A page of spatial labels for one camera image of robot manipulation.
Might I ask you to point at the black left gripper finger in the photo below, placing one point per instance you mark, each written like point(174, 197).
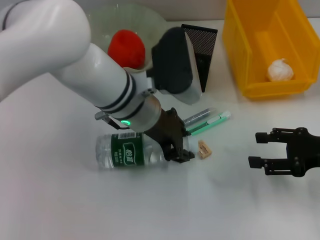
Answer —
point(178, 155)
point(183, 128)

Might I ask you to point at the grey marker pen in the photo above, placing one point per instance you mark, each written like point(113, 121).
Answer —
point(200, 115)

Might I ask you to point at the white paper ball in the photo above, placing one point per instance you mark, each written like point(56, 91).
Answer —
point(280, 70)

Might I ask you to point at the red-orange fruit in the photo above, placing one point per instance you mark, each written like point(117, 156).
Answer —
point(127, 47)

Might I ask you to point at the green label water bottle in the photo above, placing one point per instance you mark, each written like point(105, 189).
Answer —
point(125, 152)

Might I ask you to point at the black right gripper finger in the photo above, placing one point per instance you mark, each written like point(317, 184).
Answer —
point(275, 135)
point(275, 166)

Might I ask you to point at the tan eraser block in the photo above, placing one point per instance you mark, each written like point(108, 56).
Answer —
point(204, 149)

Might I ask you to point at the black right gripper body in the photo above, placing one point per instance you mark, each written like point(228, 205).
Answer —
point(305, 152)

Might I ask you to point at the clear wavy glass bowl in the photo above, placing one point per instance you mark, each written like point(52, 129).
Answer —
point(147, 27)

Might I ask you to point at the mint green utility knife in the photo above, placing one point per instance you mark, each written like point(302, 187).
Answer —
point(212, 121)

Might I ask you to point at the black mesh pen holder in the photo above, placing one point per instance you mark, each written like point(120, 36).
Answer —
point(205, 42)

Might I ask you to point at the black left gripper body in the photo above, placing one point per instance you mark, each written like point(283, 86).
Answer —
point(166, 130)

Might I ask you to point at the yellow plastic bin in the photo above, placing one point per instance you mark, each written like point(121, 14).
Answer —
point(240, 50)

